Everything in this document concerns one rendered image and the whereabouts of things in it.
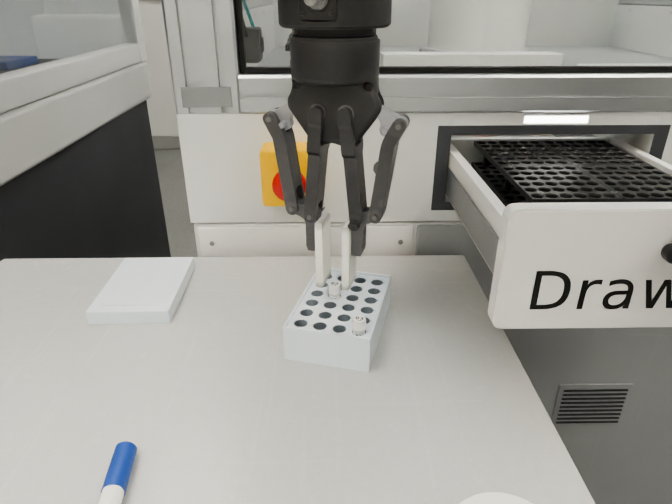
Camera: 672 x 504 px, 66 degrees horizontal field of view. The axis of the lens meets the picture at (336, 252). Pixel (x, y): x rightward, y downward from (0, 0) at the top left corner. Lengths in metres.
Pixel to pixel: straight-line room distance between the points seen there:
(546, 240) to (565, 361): 0.48
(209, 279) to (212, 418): 0.24
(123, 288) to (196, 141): 0.20
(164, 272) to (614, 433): 0.78
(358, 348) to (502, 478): 0.16
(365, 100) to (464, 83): 0.24
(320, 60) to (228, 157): 0.29
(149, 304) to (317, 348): 0.20
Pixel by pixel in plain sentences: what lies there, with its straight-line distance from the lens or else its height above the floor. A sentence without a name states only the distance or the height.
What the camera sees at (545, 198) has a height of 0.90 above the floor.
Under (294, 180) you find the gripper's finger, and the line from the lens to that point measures 0.50.
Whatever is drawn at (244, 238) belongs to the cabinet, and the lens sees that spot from 0.72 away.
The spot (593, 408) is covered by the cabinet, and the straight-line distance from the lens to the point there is 0.99.
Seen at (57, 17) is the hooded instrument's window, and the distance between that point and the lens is 1.27.
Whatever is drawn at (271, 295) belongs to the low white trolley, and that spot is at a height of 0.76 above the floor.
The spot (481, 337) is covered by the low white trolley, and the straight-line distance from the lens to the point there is 0.56.
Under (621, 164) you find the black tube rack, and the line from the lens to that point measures 0.69.
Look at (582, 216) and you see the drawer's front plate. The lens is 0.45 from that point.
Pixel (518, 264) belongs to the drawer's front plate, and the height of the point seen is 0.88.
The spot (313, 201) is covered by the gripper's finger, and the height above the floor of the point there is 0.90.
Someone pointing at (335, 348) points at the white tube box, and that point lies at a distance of 0.49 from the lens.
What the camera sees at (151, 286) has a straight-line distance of 0.63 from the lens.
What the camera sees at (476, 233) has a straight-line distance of 0.57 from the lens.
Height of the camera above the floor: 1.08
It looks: 26 degrees down
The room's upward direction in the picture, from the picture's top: straight up
